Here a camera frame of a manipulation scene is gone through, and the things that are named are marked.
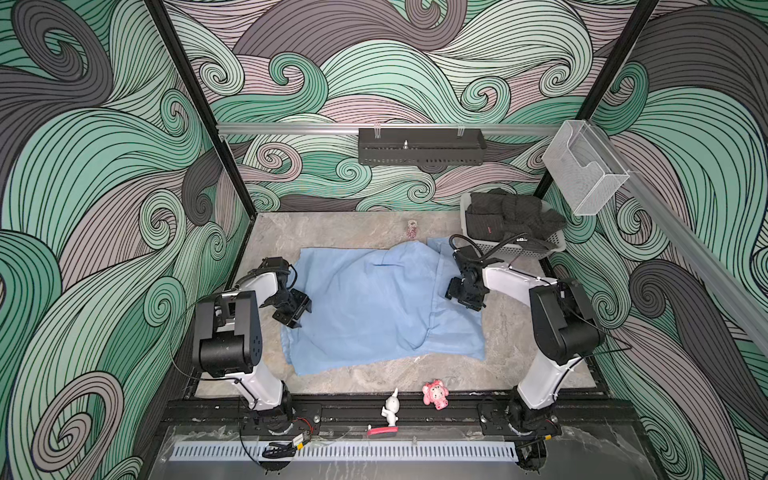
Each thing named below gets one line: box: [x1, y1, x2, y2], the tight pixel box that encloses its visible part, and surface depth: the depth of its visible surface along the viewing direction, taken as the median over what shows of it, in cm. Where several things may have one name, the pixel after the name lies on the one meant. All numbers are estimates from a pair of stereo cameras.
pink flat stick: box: [367, 426, 398, 436], surface depth 70 cm
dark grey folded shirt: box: [465, 188, 567, 241], surface depth 112 cm
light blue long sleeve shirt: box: [283, 236, 486, 376], surface depth 92 cm
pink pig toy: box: [422, 379, 449, 411], surface depth 77 cm
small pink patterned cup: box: [406, 219, 418, 241], surface depth 112 cm
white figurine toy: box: [382, 388, 400, 427], surface depth 74 cm
